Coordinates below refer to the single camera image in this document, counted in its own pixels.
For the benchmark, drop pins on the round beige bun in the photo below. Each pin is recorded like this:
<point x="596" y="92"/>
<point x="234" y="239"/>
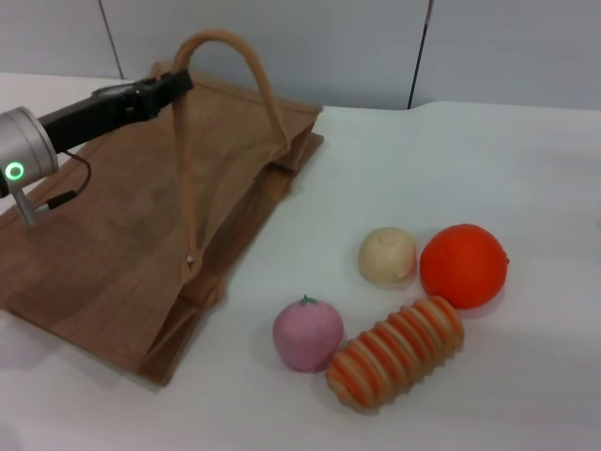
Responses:
<point x="387" y="256"/>

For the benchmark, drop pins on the brown jute handbag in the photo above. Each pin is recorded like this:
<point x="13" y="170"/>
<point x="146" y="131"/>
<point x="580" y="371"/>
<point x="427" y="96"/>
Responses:
<point x="117" y="244"/>

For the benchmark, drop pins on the orange fruit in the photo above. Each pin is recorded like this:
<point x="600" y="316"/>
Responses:
<point x="462" y="265"/>

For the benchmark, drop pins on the dark wall joint strip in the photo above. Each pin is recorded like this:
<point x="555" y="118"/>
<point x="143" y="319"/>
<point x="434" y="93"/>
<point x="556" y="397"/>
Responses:
<point x="112" y="42"/>
<point x="420" y="47"/>

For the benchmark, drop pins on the orange striped bread loaf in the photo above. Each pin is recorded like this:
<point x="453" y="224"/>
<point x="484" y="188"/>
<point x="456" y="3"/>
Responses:
<point x="399" y="352"/>

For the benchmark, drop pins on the pink peach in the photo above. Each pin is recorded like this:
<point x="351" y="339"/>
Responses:
<point x="307" y="336"/>

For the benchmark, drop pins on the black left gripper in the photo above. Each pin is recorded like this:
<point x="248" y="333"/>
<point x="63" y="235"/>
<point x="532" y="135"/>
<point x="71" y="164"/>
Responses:
<point x="103" y="110"/>

